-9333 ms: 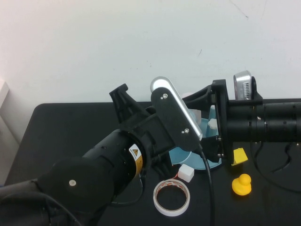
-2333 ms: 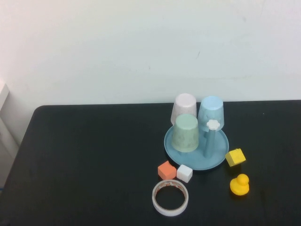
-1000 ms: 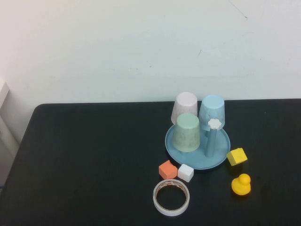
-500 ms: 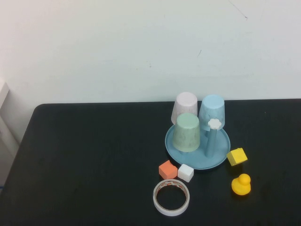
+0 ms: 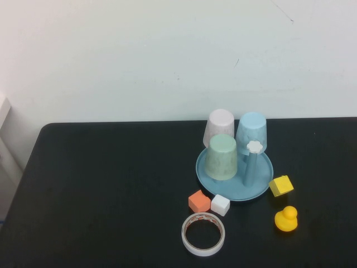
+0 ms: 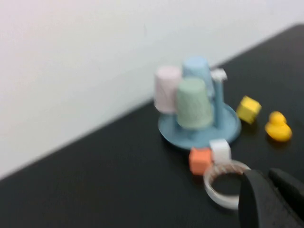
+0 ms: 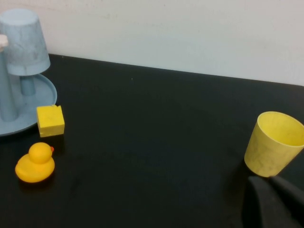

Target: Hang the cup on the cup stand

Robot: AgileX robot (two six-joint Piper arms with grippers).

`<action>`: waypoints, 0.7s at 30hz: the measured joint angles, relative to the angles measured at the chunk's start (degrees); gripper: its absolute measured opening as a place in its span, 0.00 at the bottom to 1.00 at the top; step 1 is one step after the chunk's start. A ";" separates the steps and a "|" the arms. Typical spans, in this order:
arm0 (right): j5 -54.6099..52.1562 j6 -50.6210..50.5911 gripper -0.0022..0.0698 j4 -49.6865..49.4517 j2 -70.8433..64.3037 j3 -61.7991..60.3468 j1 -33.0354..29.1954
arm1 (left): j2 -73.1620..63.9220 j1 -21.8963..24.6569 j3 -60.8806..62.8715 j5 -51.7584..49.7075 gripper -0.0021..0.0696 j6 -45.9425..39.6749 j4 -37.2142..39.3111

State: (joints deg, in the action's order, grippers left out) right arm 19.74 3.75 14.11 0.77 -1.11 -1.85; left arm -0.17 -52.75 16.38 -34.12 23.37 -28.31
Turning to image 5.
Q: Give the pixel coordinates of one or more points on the light blue plastic cup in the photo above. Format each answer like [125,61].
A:
[252,128]

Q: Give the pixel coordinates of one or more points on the pale pink plastic cup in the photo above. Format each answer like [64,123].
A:
[219,125]

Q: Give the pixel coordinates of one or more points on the pale green plastic cup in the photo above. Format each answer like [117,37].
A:
[220,162]

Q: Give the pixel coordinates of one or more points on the blue cup stand with pegs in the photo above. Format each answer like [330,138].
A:
[262,176]

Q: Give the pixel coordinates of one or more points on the orange foam cube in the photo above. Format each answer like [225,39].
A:
[198,202]

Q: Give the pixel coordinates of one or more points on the white foam cube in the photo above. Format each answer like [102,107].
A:
[220,205]

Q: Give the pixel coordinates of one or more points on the yellow foam cube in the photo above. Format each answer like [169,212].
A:
[281,186]

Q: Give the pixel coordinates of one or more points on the white tape roll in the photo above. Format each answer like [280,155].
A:
[203,252]

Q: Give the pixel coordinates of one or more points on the yellow rubber duck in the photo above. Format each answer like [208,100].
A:
[285,222]

